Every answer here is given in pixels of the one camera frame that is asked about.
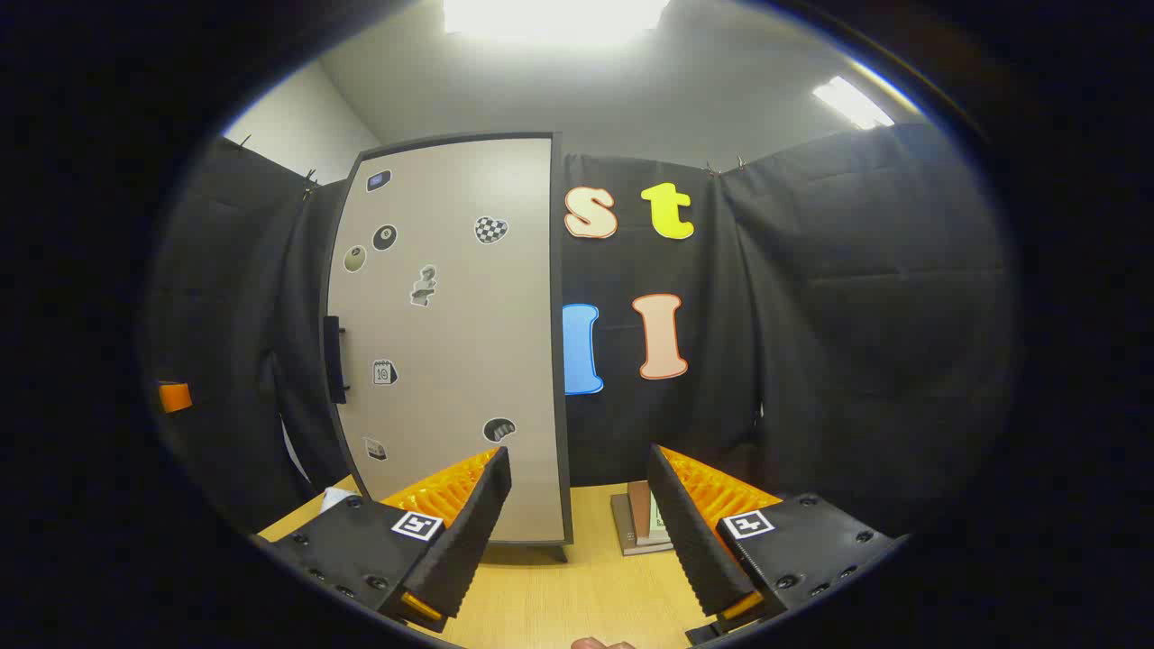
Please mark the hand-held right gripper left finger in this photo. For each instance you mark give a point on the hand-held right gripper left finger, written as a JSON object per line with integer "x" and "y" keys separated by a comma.
{"x": 464, "y": 532}

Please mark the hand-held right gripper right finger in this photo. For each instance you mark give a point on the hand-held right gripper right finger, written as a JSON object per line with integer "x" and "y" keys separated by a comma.
{"x": 690, "y": 532}

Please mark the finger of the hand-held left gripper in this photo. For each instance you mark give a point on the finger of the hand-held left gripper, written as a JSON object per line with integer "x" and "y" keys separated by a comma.
{"x": 176, "y": 397}

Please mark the grey cabinet door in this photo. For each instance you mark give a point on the grey cabinet door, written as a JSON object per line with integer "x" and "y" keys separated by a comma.
{"x": 451, "y": 342}

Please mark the dark grey cabinet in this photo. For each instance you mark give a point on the dark grey cabinet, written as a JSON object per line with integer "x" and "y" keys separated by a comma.
{"x": 560, "y": 361}

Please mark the brown book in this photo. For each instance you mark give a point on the brown book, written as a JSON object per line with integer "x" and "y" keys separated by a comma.
{"x": 638, "y": 509}

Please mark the small white object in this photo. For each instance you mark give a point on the small white object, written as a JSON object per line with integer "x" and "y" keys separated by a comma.
{"x": 338, "y": 500}

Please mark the black backdrop cloth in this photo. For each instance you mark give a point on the black backdrop cloth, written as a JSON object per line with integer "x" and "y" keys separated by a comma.
{"x": 856, "y": 315}

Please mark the narrow ceiling light panel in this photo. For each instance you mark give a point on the narrow ceiling light panel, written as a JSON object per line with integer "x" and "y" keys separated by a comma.
{"x": 852, "y": 102}

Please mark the large ceiling light panel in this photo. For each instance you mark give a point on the large ceiling light panel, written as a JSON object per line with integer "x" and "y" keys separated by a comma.
{"x": 554, "y": 18}

